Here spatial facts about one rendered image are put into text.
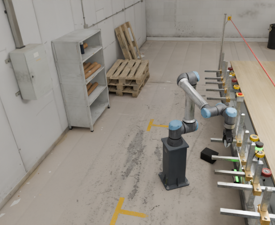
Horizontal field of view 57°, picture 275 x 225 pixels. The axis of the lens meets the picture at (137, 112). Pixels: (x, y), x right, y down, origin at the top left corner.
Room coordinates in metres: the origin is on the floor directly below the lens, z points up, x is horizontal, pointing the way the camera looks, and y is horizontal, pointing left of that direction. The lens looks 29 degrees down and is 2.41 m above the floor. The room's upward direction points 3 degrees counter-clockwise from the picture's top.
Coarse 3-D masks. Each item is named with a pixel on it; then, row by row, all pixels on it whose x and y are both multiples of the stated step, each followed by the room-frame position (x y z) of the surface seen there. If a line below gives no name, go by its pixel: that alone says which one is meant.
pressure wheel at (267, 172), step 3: (264, 168) 1.59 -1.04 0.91; (267, 168) 1.59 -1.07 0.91; (264, 171) 1.56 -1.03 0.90; (267, 171) 1.55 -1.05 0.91; (270, 171) 1.55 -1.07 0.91; (261, 174) 1.56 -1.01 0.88; (264, 174) 1.53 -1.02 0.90; (267, 174) 1.52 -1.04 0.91; (270, 174) 1.52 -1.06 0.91; (267, 177) 1.52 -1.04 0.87; (264, 180) 1.55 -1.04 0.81
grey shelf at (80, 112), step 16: (80, 32) 4.31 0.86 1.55; (96, 32) 4.34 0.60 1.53; (64, 48) 3.74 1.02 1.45; (96, 48) 4.37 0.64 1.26; (64, 64) 3.75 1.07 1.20; (80, 64) 3.68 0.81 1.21; (64, 80) 3.77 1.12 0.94; (80, 80) 3.69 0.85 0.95; (96, 80) 4.58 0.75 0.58; (64, 96) 3.78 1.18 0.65; (80, 96) 3.70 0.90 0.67; (96, 96) 4.01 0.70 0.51; (80, 112) 3.72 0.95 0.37; (96, 112) 4.11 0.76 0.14
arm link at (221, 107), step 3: (216, 105) 1.96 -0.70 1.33; (219, 105) 1.95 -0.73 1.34; (222, 105) 1.95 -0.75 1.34; (225, 105) 1.95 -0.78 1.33; (219, 108) 1.91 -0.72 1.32; (222, 108) 1.91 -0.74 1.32; (225, 108) 1.89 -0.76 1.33; (219, 111) 1.90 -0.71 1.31; (222, 111) 1.89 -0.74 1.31; (219, 114) 1.90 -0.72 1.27
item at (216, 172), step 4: (216, 172) 1.63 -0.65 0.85; (220, 172) 1.62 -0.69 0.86; (224, 172) 1.62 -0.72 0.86; (228, 172) 1.62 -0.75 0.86; (232, 172) 1.61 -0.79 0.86; (236, 172) 1.61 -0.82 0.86; (240, 172) 1.61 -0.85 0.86; (244, 172) 1.60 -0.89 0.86; (240, 176) 1.59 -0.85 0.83; (244, 176) 1.58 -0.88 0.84; (252, 176) 1.57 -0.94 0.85; (260, 176) 1.55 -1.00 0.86
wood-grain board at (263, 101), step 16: (240, 64) 4.15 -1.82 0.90; (256, 64) 4.11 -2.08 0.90; (272, 64) 4.06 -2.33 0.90; (240, 80) 3.47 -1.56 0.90; (256, 80) 3.43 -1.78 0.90; (272, 80) 3.40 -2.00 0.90; (256, 96) 2.92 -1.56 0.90; (272, 96) 2.89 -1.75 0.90; (256, 112) 2.52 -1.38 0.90; (272, 112) 2.50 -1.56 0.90; (256, 128) 2.20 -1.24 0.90; (272, 128) 2.18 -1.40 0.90; (272, 144) 1.91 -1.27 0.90; (272, 160) 1.69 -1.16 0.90; (272, 176) 1.51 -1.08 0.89
